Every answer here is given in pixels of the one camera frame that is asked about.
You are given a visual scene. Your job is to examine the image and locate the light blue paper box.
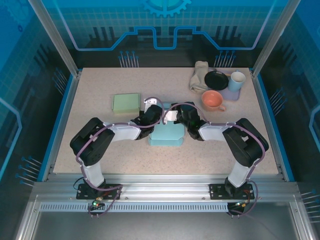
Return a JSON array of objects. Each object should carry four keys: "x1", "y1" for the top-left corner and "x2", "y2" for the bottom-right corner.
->
[{"x1": 147, "y1": 121, "x2": 186, "y2": 147}]

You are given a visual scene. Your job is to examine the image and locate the green paper box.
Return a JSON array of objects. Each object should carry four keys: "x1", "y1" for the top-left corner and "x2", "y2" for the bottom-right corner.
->
[{"x1": 111, "y1": 92, "x2": 141, "y2": 116}]

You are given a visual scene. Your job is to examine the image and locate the orange ceramic cup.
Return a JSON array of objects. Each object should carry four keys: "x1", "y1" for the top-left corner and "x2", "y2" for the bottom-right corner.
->
[{"x1": 201, "y1": 89, "x2": 227, "y2": 113}]

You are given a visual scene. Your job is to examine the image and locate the beige folded cloth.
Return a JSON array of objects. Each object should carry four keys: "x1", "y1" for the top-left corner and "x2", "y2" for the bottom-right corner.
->
[{"x1": 189, "y1": 60, "x2": 210, "y2": 95}]

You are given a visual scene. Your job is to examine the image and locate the black plate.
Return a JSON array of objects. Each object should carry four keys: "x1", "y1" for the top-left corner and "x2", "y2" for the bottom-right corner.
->
[{"x1": 204, "y1": 70, "x2": 230, "y2": 91}]

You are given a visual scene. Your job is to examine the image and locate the light blue mug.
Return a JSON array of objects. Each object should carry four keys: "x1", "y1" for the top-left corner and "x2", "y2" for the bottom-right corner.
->
[{"x1": 227, "y1": 70, "x2": 247, "y2": 93}]

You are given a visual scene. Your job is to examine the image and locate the grey metal bottom panel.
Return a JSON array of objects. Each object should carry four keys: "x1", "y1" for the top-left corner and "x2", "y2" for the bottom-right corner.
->
[{"x1": 31, "y1": 211, "x2": 301, "y2": 240}]

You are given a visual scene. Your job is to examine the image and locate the aluminium front frame rail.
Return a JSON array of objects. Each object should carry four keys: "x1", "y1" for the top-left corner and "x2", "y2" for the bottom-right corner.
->
[{"x1": 32, "y1": 173, "x2": 301, "y2": 201}]

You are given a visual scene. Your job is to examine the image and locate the aluminium side rail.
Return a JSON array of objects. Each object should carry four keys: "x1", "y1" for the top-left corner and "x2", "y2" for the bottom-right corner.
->
[
  {"x1": 249, "y1": 71, "x2": 288, "y2": 182},
  {"x1": 41, "y1": 71, "x2": 83, "y2": 182}
]

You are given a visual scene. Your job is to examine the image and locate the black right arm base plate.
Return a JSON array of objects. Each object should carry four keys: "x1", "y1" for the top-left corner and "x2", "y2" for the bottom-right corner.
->
[{"x1": 208, "y1": 183, "x2": 256, "y2": 200}]

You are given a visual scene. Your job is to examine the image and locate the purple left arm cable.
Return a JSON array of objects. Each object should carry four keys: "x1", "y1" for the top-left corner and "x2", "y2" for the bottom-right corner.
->
[{"x1": 75, "y1": 96, "x2": 166, "y2": 219}]

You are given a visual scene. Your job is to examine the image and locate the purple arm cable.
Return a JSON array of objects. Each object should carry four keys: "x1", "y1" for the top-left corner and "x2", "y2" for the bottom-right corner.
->
[
  {"x1": 161, "y1": 101, "x2": 266, "y2": 218},
  {"x1": 75, "y1": 96, "x2": 166, "y2": 219}
]

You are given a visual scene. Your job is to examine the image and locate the slotted grey cable duct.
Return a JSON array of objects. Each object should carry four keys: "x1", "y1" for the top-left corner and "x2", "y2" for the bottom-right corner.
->
[{"x1": 39, "y1": 202, "x2": 230, "y2": 213}]

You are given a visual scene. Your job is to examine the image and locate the small cable connector plug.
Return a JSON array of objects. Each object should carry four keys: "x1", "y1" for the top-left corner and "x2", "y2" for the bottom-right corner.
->
[
  {"x1": 91, "y1": 197, "x2": 105, "y2": 208},
  {"x1": 233, "y1": 199, "x2": 251, "y2": 210}
]

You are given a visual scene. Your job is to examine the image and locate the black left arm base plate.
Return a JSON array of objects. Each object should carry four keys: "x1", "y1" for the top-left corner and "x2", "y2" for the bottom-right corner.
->
[{"x1": 76, "y1": 183, "x2": 123, "y2": 200}]

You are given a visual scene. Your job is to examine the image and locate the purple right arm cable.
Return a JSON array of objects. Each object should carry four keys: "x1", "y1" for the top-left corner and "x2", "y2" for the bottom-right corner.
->
[{"x1": 161, "y1": 101, "x2": 266, "y2": 218}]

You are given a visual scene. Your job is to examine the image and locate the aluminium frame post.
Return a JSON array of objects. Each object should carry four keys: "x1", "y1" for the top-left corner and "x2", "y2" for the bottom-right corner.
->
[
  {"x1": 27, "y1": 0, "x2": 83, "y2": 77},
  {"x1": 250, "y1": 0, "x2": 300, "y2": 78}
]

